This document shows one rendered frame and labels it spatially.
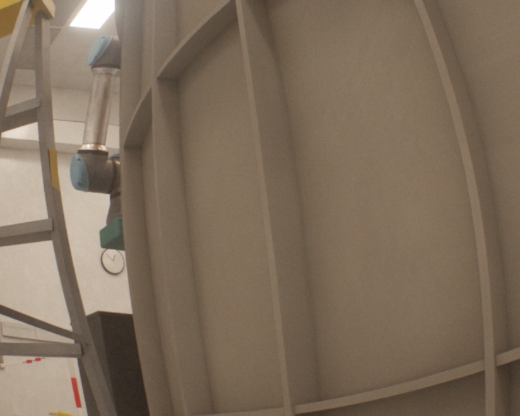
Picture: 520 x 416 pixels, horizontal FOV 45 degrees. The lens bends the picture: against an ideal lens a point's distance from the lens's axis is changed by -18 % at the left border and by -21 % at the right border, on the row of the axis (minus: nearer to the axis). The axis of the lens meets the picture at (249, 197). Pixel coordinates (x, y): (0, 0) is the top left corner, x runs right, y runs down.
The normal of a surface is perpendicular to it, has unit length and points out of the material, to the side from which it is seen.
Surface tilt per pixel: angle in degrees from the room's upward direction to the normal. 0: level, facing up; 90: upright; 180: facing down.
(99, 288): 90
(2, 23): 180
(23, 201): 90
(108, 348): 90
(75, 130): 90
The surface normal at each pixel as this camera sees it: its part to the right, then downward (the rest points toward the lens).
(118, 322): 0.57, -0.32
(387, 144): -0.77, -0.12
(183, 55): 0.11, 0.94
